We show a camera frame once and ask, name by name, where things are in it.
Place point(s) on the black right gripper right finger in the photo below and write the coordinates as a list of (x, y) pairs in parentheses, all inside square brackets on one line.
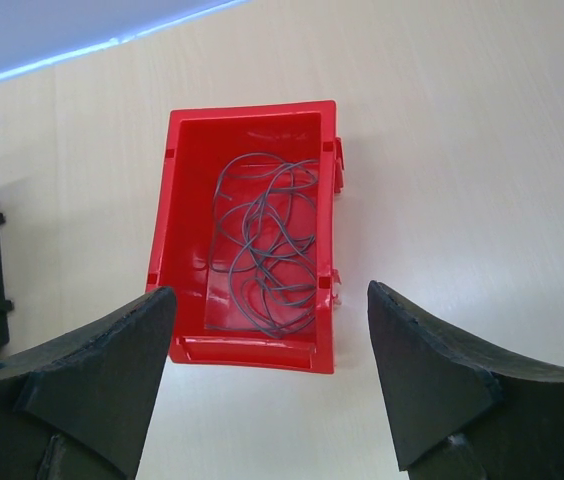
[(458, 406)]

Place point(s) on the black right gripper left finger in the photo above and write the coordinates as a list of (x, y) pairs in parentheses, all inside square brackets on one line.
[(79, 406)]

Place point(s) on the red plastic bin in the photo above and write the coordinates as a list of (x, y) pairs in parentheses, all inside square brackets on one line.
[(244, 234)]

